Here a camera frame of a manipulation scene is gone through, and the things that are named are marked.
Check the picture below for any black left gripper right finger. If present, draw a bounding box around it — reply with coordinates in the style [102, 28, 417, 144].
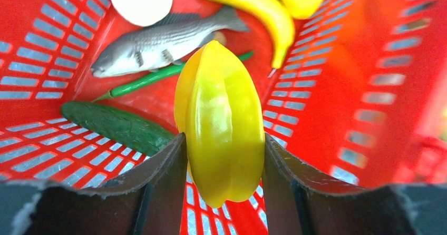
[262, 135, 446, 234]

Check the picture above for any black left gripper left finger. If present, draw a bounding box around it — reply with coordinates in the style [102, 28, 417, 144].
[1, 133, 187, 234]

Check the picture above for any yellow toy starfruit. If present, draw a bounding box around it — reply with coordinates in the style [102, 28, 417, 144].
[173, 41, 265, 208]

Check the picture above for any dark green toy cucumber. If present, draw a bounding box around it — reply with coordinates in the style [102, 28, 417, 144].
[60, 101, 174, 156]

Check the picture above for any red plastic basket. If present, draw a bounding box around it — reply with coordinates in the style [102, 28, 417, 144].
[1, 0, 446, 234]

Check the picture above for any long green toy chili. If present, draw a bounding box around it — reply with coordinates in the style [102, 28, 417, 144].
[92, 50, 255, 103]

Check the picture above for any grey toy fish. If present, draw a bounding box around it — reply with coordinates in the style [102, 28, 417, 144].
[90, 6, 250, 78]

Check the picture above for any yellow toy chili pepper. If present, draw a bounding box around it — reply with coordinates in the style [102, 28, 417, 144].
[195, 0, 296, 70]

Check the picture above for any small tan toy nut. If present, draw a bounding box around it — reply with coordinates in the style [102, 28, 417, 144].
[212, 31, 227, 46]

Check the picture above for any white round toy slice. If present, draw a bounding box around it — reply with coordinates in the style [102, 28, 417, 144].
[110, 0, 173, 27]

